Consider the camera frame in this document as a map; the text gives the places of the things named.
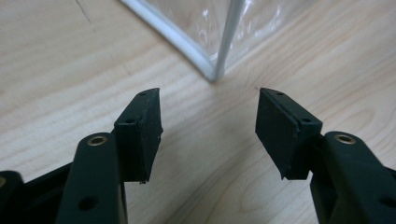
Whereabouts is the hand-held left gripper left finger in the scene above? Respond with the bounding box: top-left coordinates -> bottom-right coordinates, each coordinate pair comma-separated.
113,87 -> 163,185

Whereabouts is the clear plastic pouch white trim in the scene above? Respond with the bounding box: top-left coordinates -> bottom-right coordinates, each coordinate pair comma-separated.
120,0 -> 318,83

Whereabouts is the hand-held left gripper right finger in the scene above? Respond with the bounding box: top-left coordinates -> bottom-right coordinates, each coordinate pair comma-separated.
254,87 -> 323,181

